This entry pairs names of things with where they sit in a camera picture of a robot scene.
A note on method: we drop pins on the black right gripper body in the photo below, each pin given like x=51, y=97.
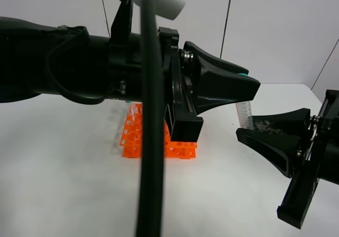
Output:
x=321, y=162

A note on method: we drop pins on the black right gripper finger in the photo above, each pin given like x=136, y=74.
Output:
x=289, y=123
x=279, y=150

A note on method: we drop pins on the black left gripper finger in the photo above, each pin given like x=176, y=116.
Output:
x=216, y=82

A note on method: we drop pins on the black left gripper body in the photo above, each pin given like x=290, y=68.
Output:
x=124, y=64

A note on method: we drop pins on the test tube with teal cap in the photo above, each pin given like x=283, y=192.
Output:
x=244, y=114

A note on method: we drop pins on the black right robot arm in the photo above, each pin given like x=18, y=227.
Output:
x=303, y=147

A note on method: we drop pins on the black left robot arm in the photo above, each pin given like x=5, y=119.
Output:
x=35, y=58

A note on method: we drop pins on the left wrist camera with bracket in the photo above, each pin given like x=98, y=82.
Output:
x=121, y=25

